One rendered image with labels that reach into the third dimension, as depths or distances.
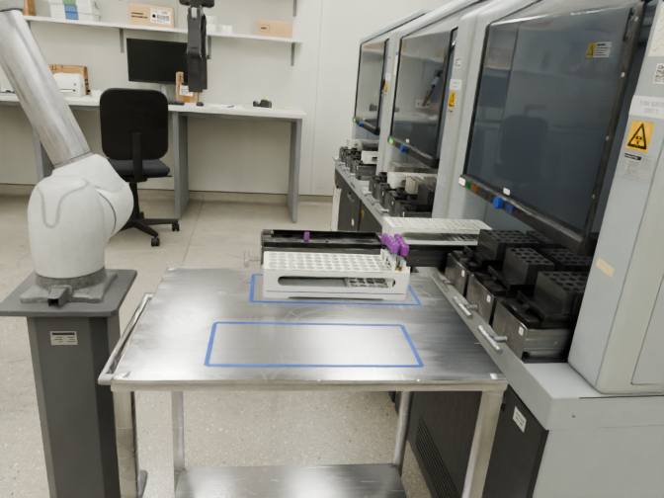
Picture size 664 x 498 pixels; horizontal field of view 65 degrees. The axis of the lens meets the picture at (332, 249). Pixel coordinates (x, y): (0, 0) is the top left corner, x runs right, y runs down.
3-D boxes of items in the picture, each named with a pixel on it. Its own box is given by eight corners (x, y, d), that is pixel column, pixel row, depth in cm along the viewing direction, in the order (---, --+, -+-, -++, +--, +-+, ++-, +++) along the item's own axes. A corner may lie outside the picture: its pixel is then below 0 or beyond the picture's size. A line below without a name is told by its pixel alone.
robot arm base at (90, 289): (10, 310, 116) (7, 288, 114) (46, 273, 137) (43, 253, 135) (97, 310, 119) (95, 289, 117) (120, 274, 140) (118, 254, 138)
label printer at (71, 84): (86, 95, 428) (84, 73, 423) (80, 98, 402) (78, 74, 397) (58, 94, 422) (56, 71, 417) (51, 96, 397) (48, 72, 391)
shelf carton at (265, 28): (256, 36, 424) (256, 19, 420) (256, 37, 444) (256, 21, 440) (291, 39, 428) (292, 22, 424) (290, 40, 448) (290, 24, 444)
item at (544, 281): (570, 320, 104) (576, 292, 102) (560, 320, 104) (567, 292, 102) (540, 295, 115) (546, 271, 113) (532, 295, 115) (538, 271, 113)
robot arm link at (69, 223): (19, 277, 120) (6, 183, 113) (55, 250, 137) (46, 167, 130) (91, 281, 121) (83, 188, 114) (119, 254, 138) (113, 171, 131)
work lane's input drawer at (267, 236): (480, 258, 163) (485, 230, 160) (500, 275, 150) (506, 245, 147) (244, 254, 151) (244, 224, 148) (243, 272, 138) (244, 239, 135)
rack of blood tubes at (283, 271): (396, 281, 117) (399, 255, 115) (407, 300, 108) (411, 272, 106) (263, 278, 114) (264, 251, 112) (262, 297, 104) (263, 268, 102)
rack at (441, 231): (475, 239, 158) (479, 219, 156) (490, 250, 149) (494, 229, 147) (380, 237, 154) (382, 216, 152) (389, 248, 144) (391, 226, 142)
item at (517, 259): (532, 290, 119) (538, 265, 117) (524, 289, 118) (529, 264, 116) (509, 270, 130) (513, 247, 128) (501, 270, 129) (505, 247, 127)
